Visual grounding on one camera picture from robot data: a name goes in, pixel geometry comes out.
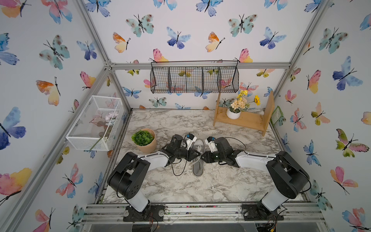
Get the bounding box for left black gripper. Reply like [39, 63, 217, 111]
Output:
[174, 147, 201, 162]

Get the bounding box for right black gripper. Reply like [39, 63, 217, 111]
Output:
[197, 150, 225, 163]

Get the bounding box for grey canvas sneaker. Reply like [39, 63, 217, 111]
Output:
[192, 139, 205, 177]

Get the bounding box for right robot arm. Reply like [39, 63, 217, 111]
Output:
[201, 137, 310, 213]

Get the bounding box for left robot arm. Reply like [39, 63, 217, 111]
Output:
[107, 133, 201, 213]

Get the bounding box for green plant in terracotta pot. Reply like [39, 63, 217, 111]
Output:
[131, 128, 157, 154]

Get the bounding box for wooden shelf rack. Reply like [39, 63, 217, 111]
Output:
[213, 91, 274, 137]

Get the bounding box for flowers in white pot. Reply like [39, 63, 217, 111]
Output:
[226, 90, 261, 119]

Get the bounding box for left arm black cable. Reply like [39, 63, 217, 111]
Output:
[170, 156, 188, 177]

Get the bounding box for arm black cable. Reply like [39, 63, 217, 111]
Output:
[224, 137, 247, 151]
[170, 156, 188, 177]

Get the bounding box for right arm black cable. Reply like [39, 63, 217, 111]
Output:
[224, 137, 247, 151]

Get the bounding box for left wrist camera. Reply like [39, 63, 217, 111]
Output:
[185, 133, 197, 150]

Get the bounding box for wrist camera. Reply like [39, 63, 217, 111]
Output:
[185, 133, 197, 150]
[205, 136, 218, 153]

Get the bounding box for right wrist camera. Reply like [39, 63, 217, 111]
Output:
[205, 136, 218, 153]

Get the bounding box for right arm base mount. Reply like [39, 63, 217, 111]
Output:
[241, 202, 284, 221]

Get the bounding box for green framed wall card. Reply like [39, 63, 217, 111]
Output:
[271, 106, 286, 126]

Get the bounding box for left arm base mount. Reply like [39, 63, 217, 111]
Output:
[123, 204, 165, 222]

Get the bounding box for black wire wall basket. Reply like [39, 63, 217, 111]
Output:
[150, 61, 240, 94]

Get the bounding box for white mesh wall basket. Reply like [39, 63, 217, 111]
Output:
[66, 95, 124, 151]

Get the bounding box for aluminium front rail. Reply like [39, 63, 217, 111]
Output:
[82, 202, 325, 225]

